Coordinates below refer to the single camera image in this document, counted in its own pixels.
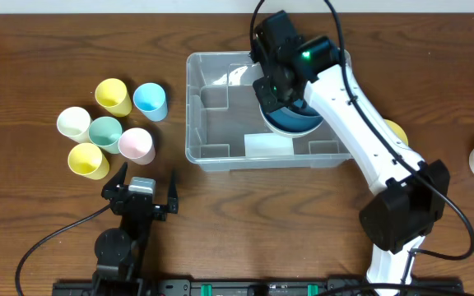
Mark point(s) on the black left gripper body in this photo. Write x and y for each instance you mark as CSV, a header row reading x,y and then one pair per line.
x,y
139,201

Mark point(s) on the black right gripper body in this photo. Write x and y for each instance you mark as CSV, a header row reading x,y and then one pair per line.
x,y
273,100

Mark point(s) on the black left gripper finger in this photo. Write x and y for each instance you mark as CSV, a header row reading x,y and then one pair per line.
x,y
115,186
172,196

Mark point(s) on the dark blue bowl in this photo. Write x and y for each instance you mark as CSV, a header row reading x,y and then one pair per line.
x,y
301,106
292,125

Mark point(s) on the small yellow bowl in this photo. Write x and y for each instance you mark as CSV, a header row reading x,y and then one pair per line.
x,y
398,131

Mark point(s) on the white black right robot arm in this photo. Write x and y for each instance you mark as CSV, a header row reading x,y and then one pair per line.
x,y
409,194

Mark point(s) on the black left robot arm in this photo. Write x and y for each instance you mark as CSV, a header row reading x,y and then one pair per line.
x,y
120,251

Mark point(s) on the clear plastic storage container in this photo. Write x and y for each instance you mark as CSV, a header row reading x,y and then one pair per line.
x,y
225,130

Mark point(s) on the yellow cup lower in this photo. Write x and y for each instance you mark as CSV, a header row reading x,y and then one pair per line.
x,y
87,160

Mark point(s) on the yellow cup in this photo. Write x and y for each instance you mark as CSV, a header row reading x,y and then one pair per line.
x,y
112,94
87,160

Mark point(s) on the pink cup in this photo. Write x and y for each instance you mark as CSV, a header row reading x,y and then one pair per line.
x,y
137,145

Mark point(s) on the mint green cup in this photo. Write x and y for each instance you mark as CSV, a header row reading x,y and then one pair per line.
x,y
105,132

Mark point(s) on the cream white cup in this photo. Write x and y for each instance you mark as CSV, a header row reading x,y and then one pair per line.
x,y
74,123

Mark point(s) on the yellow cup upper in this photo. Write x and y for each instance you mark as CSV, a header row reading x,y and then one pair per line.
x,y
112,94

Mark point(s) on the light blue cup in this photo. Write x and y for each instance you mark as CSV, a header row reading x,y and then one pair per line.
x,y
150,99

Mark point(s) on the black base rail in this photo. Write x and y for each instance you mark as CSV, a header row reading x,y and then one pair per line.
x,y
199,288

